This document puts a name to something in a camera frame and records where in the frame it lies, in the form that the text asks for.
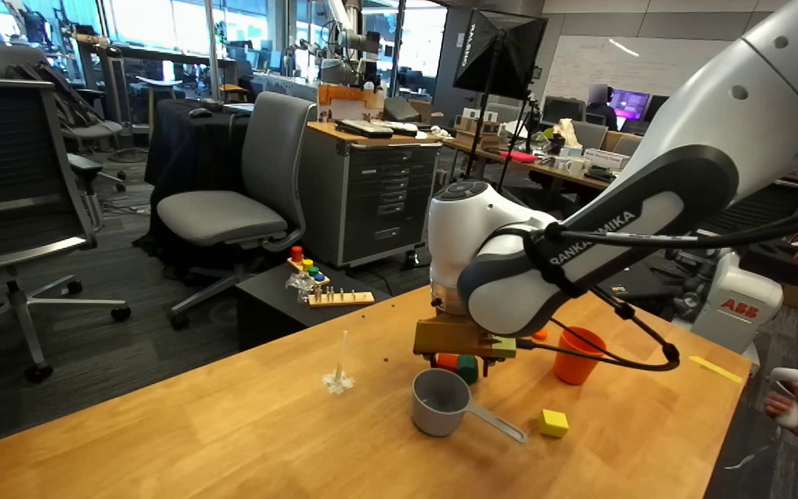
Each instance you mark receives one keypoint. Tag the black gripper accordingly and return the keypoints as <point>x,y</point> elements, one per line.
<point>459,336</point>

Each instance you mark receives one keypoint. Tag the red cube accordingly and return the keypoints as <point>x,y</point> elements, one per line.
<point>448,362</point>

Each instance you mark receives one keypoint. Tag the yellow cube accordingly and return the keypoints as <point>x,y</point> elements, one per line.
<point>552,423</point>

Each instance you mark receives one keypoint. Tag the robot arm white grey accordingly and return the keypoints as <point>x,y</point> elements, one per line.
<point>733,129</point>

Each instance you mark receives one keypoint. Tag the grey measuring cup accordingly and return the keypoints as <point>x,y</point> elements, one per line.
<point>442,400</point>

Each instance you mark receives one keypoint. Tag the orange plastic cup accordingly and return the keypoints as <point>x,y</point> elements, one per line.
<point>580,351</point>

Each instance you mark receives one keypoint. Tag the wooden peg board toy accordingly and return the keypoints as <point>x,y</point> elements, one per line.
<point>340,297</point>

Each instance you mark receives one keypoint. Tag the colourful stacking toy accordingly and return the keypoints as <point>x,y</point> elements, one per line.
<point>308,275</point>

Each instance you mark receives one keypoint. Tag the grey drawer cabinet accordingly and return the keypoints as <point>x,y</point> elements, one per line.
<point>363,197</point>

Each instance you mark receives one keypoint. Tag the black low side table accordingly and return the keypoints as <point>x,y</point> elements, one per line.
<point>269,309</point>

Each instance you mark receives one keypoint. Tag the grey office chair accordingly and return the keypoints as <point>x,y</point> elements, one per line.
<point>265,218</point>

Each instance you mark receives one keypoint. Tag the black studio light softbox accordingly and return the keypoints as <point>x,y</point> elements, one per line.
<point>501,53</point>

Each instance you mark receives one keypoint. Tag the black mesh office chair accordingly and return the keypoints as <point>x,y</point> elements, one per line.
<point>42,211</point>

